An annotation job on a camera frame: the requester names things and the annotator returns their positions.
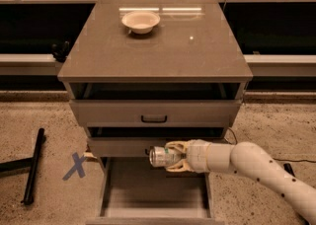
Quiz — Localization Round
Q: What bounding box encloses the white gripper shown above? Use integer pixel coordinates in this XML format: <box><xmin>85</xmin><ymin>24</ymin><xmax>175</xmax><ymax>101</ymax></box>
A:
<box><xmin>165</xmin><ymin>139</ymin><xmax>210</xmax><ymax>173</ymax></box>

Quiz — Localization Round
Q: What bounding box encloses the silver 7up can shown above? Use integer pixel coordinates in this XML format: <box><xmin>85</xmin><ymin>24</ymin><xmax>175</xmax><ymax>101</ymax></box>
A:
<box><xmin>149</xmin><ymin>146</ymin><xmax>182</xmax><ymax>168</ymax></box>

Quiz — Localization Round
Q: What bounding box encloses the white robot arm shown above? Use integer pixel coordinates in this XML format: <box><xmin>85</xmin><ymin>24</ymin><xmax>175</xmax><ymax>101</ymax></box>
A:
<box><xmin>163</xmin><ymin>139</ymin><xmax>316</xmax><ymax>225</ymax></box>

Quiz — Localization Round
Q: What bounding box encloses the bottom grey drawer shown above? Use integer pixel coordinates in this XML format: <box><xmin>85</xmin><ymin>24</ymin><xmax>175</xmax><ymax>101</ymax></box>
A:
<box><xmin>86</xmin><ymin>157</ymin><xmax>225</xmax><ymax>225</ymax></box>

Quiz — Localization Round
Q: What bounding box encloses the grey drawer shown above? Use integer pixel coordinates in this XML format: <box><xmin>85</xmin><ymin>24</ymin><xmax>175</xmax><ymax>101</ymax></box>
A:
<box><xmin>68</xmin><ymin>82</ymin><xmax>247</xmax><ymax>128</ymax></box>
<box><xmin>87</xmin><ymin>127</ymin><xmax>227</xmax><ymax>157</ymax></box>
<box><xmin>86</xmin><ymin>157</ymin><xmax>225</xmax><ymax>225</ymax></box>

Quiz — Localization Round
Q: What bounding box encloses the middle grey drawer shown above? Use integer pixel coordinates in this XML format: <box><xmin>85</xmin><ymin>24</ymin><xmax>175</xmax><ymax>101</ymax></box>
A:
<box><xmin>87</xmin><ymin>127</ymin><xmax>227</xmax><ymax>157</ymax></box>

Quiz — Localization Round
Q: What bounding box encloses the grey drawer cabinet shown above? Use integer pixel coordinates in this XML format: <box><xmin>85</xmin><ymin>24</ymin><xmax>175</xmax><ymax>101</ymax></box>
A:
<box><xmin>57</xmin><ymin>0</ymin><xmax>254</xmax><ymax>161</ymax></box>

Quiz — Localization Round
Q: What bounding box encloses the top grey drawer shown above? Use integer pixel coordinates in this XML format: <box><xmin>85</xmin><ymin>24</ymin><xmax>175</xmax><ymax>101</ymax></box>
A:
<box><xmin>68</xmin><ymin>82</ymin><xmax>247</xmax><ymax>128</ymax></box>

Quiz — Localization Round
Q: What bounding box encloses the black metal stand right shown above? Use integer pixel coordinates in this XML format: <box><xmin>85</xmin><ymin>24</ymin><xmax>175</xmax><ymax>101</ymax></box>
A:
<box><xmin>283</xmin><ymin>163</ymin><xmax>295</xmax><ymax>177</ymax></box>

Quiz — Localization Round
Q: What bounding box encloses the blue tape cross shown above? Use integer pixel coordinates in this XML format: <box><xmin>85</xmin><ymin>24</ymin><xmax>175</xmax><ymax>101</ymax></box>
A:
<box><xmin>62</xmin><ymin>153</ymin><xmax>86</xmax><ymax>181</ymax></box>

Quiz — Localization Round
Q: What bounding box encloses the white bowl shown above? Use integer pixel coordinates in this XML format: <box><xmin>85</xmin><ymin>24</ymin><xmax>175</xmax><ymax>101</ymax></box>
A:
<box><xmin>121</xmin><ymin>11</ymin><xmax>160</xmax><ymax>35</ymax></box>

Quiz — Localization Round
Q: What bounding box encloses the black clamp knob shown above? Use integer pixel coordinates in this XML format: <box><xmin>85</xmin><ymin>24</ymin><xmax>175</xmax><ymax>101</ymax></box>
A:
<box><xmin>51</xmin><ymin>41</ymin><xmax>70</xmax><ymax>62</ymax></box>

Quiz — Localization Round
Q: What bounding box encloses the black floor cable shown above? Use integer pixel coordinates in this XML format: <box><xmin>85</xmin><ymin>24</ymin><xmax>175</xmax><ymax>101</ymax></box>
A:
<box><xmin>223</xmin><ymin>127</ymin><xmax>316</xmax><ymax>164</ymax></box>

